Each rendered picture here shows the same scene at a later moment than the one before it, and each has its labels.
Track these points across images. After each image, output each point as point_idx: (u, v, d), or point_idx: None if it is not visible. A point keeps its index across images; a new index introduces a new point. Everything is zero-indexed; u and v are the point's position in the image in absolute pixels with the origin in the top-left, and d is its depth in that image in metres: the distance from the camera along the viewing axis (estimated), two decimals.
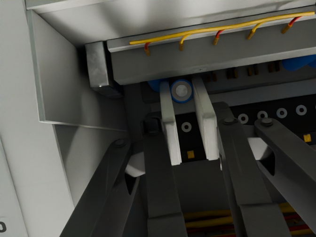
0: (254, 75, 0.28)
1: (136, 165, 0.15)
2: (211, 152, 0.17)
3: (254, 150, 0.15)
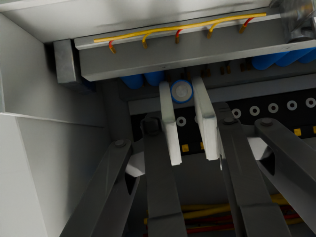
0: (226, 74, 0.29)
1: (136, 165, 0.15)
2: (211, 152, 0.17)
3: (254, 150, 0.15)
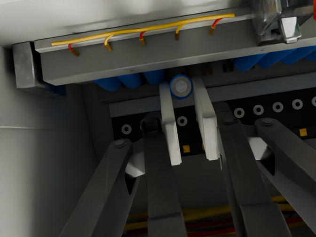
0: (209, 75, 0.28)
1: (136, 165, 0.15)
2: (211, 152, 0.17)
3: (254, 150, 0.15)
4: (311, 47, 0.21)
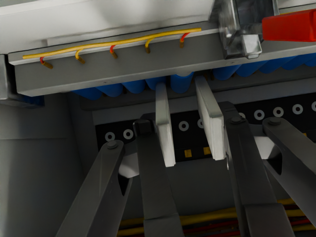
0: (190, 83, 0.29)
1: (128, 167, 0.15)
2: (217, 152, 0.17)
3: (262, 149, 0.15)
4: (284, 58, 0.21)
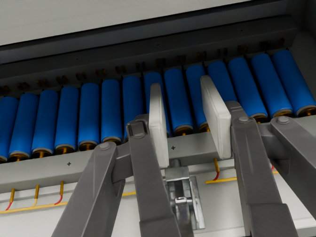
0: (179, 55, 0.28)
1: (121, 168, 0.15)
2: (225, 151, 0.16)
3: (270, 149, 0.15)
4: (114, 123, 0.24)
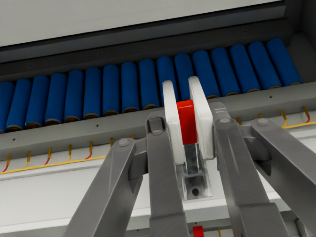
0: (190, 52, 0.32)
1: (139, 164, 0.15)
2: (208, 152, 0.17)
3: (250, 150, 0.15)
4: (133, 96, 0.29)
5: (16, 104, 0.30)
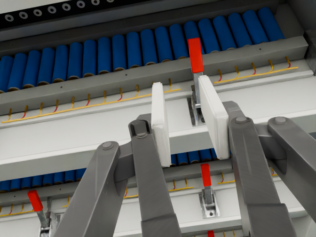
0: (196, 20, 0.40)
1: (123, 168, 0.15)
2: (222, 151, 0.17)
3: (267, 149, 0.15)
4: (152, 54, 0.37)
5: (59, 63, 0.38)
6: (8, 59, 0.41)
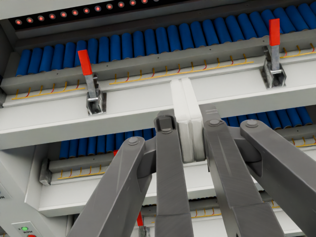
0: (259, 11, 0.49)
1: (149, 163, 0.15)
2: (198, 154, 0.17)
3: (240, 151, 0.15)
4: (228, 35, 0.46)
5: (151, 43, 0.48)
6: (106, 39, 0.50)
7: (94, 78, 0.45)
